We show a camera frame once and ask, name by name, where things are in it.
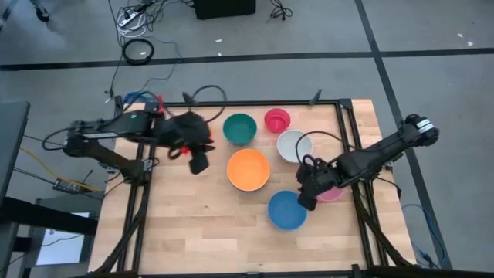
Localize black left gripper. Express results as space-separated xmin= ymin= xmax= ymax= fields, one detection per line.
xmin=156 ymin=111 xmax=216 ymax=175

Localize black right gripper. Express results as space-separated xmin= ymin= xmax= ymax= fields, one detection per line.
xmin=296 ymin=156 xmax=343 ymax=212

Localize pink bowl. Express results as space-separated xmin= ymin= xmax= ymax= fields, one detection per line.
xmin=315 ymin=186 xmax=346 ymax=203

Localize blue bowl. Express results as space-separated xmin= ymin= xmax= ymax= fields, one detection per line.
xmin=267 ymin=189 xmax=309 ymax=232

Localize teal green bowl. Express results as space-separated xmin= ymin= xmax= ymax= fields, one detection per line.
xmin=222 ymin=112 xmax=258 ymax=146

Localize orange bowl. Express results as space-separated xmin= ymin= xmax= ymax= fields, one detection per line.
xmin=226 ymin=148 xmax=271 ymax=193

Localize white bowl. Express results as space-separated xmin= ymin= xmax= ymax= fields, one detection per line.
xmin=276 ymin=129 xmax=313 ymax=164

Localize magenta bowl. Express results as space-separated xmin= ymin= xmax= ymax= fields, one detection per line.
xmin=264 ymin=107 xmax=292 ymax=134

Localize round black rimmed disc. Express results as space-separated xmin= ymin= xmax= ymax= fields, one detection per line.
xmin=121 ymin=37 xmax=155 ymax=66

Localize small black device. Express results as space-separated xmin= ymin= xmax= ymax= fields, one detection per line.
xmin=52 ymin=177 xmax=84 ymax=194

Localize black box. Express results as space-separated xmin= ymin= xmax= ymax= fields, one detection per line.
xmin=192 ymin=0 xmax=257 ymax=20

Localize white power strip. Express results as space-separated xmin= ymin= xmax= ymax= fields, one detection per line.
xmin=117 ymin=9 xmax=146 ymax=28

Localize white panel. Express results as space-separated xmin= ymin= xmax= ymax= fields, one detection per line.
xmin=36 ymin=211 xmax=92 ymax=267

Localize black desk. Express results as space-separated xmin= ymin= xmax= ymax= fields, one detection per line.
xmin=0 ymin=195 xmax=98 ymax=236

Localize grey desk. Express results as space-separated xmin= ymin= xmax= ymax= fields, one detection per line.
xmin=0 ymin=100 xmax=31 ymax=202

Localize black chair caster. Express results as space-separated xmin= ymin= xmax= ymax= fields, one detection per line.
xmin=30 ymin=0 xmax=51 ymax=23

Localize black right arm cable loop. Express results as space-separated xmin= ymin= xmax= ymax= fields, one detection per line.
xmin=294 ymin=130 xmax=358 ymax=165

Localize black aluminium frame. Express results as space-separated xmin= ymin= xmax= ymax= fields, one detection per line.
xmin=88 ymin=98 xmax=420 ymax=278

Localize blue cable bundle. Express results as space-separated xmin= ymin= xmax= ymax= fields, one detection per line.
xmin=122 ymin=90 xmax=159 ymax=106

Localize long black floor cable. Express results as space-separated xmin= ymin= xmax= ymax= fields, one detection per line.
xmin=104 ymin=0 xmax=128 ymax=102

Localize blue floor cable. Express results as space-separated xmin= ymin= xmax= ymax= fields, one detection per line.
xmin=401 ymin=203 xmax=448 ymax=270

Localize white coiled cable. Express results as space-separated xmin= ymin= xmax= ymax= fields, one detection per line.
xmin=117 ymin=15 xmax=147 ymax=39

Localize yellow cable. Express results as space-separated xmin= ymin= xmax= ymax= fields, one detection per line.
xmin=19 ymin=146 xmax=103 ymax=193

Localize black cable bundle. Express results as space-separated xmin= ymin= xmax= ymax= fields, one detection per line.
xmin=266 ymin=0 xmax=294 ymax=23

